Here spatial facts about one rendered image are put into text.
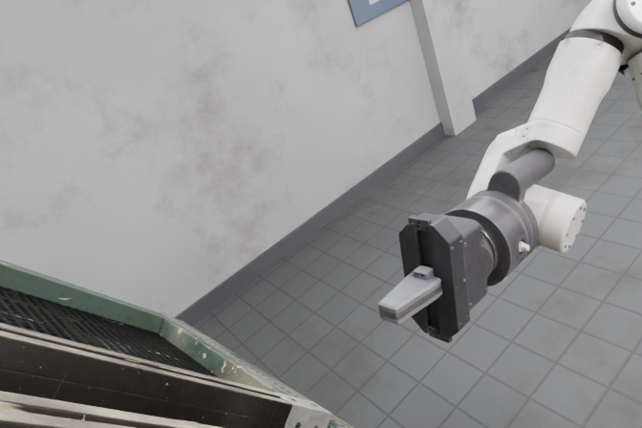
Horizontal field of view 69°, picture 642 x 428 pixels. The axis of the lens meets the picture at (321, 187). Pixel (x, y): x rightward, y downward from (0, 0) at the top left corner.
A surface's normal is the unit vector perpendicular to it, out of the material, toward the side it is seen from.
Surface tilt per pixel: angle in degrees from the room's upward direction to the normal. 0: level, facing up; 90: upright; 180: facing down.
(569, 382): 0
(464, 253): 90
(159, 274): 90
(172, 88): 90
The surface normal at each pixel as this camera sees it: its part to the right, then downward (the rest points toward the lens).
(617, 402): -0.34, -0.84
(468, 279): 0.69, 0.09
